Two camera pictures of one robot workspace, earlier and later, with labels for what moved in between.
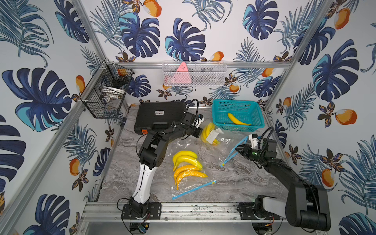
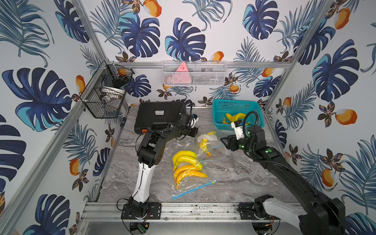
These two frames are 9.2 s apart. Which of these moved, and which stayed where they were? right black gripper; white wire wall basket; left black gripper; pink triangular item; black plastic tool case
Moved: right black gripper
Stayed: left black gripper; white wire wall basket; black plastic tool case; pink triangular item
